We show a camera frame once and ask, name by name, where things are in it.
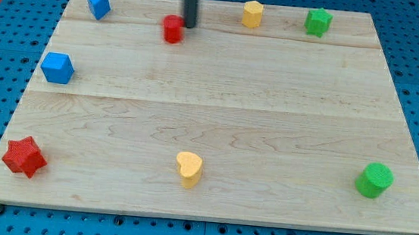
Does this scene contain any red cylinder block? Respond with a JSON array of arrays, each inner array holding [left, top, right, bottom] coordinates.
[[162, 14, 184, 44]]

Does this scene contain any blue cube block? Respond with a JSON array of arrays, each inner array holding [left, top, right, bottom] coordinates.
[[40, 52, 74, 84]]

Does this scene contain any yellow heart block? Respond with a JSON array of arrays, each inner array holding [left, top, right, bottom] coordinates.
[[176, 151, 203, 189]]

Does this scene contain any light wooden board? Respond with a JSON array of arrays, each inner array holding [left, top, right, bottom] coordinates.
[[0, 0, 419, 235]]

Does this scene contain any yellow hexagon block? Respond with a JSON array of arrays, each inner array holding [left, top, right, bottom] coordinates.
[[242, 0, 264, 29]]

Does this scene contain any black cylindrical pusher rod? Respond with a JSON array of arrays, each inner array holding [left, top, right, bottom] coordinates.
[[183, 0, 199, 28]]

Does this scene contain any green star block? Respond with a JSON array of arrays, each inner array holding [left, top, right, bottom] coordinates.
[[304, 8, 333, 37]]

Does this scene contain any blue triangular prism block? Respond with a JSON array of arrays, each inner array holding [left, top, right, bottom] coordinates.
[[87, 0, 111, 20]]

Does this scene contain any green cylinder block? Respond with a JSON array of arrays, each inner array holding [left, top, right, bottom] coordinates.
[[355, 162, 394, 199]]

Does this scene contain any red star block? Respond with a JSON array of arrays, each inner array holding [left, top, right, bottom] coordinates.
[[2, 136, 48, 179]]

